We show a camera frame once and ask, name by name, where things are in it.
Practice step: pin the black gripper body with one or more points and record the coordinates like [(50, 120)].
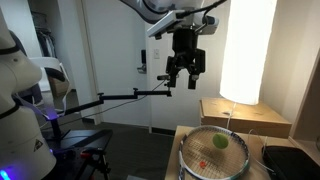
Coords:
[(185, 40)]

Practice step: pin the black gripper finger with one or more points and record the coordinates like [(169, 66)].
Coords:
[(170, 65), (201, 61)]

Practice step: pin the green tennis ball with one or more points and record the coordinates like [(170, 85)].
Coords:
[(220, 141)]

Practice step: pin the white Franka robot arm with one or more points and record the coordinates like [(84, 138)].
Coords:
[(20, 133)]

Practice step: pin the white paper floor lamp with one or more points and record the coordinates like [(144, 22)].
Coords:
[(246, 50)]

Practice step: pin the white blue teal tennis racket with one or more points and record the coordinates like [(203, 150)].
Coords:
[(200, 156)]

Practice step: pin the white door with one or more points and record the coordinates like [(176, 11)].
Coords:
[(113, 60)]

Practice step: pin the wooden crate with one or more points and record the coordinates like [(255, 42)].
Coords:
[(246, 118)]

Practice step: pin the brown cardboard box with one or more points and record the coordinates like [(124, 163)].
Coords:
[(58, 87)]

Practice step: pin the black workbench stand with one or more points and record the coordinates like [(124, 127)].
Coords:
[(83, 140)]

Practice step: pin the light wooden shelf unit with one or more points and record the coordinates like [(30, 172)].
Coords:
[(308, 110)]

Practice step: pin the white chair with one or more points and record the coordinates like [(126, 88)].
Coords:
[(46, 63)]

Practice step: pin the hanging dark clothes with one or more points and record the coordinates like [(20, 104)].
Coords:
[(45, 41)]

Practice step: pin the black fabric pouch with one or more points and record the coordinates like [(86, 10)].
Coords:
[(290, 163)]

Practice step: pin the black stereo camera bar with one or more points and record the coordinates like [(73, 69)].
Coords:
[(161, 77)]

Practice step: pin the white light switch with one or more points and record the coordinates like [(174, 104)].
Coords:
[(156, 54)]

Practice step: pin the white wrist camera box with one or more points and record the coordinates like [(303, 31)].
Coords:
[(163, 22)]

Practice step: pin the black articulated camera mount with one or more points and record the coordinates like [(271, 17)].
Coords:
[(116, 97)]

